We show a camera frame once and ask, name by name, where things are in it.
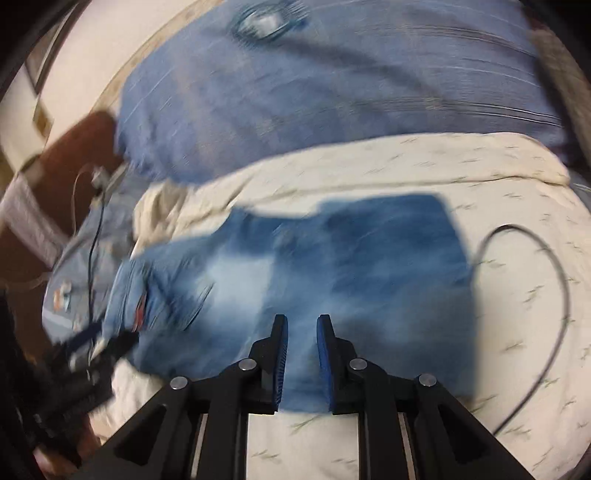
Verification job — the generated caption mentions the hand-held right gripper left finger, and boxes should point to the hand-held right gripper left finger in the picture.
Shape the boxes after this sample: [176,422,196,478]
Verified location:
[78,314,289,480]

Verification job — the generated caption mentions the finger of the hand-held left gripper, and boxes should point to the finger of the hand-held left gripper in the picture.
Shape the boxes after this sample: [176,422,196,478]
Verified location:
[68,322,140,370]

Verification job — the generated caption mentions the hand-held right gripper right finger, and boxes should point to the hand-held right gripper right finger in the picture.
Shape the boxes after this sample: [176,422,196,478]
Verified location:
[316,314,536,480]

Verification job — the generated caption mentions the blue denim pants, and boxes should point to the blue denim pants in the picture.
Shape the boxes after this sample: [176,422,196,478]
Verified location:
[102,194,477,412]

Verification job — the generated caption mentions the light blue cloth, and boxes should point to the light blue cloth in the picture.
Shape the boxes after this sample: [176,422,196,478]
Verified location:
[41,175,155,343]

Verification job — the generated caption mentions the grey white cloth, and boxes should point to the grey white cloth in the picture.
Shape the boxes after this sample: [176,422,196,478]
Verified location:
[0,174,66,266]

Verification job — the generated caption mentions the cream printed bed sheet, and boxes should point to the cream printed bed sheet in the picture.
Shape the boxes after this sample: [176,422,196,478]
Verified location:
[88,131,591,480]

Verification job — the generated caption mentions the brown wooden headboard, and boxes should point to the brown wooden headboard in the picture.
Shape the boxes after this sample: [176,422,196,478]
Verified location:
[0,112,126,296]

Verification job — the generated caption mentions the blue striped pillow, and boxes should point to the blue striped pillow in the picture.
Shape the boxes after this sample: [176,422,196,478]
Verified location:
[115,0,570,186]

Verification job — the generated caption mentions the thin black cable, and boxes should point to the thin black cable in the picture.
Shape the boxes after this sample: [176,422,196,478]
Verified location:
[86,191,109,326]

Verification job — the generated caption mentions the white charger cable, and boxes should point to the white charger cable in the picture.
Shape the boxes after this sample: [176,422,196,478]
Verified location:
[70,162,109,234]

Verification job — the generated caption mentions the framed wall picture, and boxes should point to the framed wall picture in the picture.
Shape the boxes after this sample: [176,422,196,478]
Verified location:
[24,17,77,95]

